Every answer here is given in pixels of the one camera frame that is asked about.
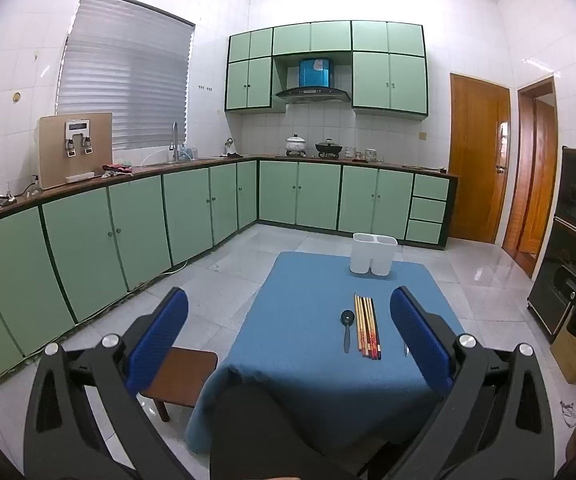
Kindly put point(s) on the crumpled grey wrapper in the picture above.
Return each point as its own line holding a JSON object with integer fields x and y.
{"x": 573, "y": 410}

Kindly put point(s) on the brown wooden stool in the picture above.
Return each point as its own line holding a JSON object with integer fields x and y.
{"x": 180, "y": 377}

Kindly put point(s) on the black spoon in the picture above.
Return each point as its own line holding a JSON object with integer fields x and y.
{"x": 348, "y": 317}

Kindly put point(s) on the beige water purifier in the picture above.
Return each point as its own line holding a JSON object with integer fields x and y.
{"x": 75, "y": 150}

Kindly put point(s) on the black wok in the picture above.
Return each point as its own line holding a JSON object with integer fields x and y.
{"x": 329, "y": 147}

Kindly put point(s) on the white plastic utensil holder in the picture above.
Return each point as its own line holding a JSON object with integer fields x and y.
{"x": 373, "y": 255}

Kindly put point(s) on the gas stove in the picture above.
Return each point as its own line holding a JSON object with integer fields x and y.
{"x": 313, "y": 155}

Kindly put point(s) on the wooden door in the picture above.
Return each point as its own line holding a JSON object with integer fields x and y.
{"x": 530, "y": 170}
{"x": 475, "y": 160}

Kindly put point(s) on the blue tablecloth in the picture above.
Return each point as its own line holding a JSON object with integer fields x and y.
{"x": 308, "y": 360}

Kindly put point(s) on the flat cardboard box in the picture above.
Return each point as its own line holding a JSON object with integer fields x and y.
{"x": 575, "y": 360}

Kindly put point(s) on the silver kettle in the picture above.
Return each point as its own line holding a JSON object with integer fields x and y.
{"x": 231, "y": 147}

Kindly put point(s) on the black glass-door cabinet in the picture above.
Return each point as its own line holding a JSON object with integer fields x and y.
{"x": 563, "y": 240}

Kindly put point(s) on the green base kitchen cabinets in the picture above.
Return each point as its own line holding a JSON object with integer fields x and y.
{"x": 133, "y": 230}

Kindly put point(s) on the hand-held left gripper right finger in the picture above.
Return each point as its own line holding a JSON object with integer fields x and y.
{"x": 420, "y": 340}

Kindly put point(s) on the red cloth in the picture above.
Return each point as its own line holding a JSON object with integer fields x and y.
{"x": 116, "y": 169}

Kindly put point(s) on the glass jars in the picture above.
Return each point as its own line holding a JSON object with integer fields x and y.
{"x": 365, "y": 154}

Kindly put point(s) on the white lidded pot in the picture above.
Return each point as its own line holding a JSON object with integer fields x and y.
{"x": 296, "y": 143}

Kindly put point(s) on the row of mixed chopsticks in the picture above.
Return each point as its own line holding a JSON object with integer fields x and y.
{"x": 366, "y": 325}

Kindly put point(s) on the green wall cabinets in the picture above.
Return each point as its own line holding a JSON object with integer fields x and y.
{"x": 388, "y": 80}

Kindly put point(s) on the range hood with blue film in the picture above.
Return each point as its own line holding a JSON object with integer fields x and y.
{"x": 314, "y": 74}

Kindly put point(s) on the green base cabinets with drawers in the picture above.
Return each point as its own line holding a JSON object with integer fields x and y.
{"x": 348, "y": 200}

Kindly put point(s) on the chrome kitchen faucet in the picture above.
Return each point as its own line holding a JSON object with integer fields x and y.
{"x": 174, "y": 140}

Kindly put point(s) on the grey window blind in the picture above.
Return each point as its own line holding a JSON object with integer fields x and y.
{"x": 123, "y": 70}

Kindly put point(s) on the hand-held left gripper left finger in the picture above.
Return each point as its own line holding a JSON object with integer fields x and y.
{"x": 160, "y": 340}

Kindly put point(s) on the bottles beside sink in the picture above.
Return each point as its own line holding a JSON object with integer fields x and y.
{"x": 189, "y": 152}

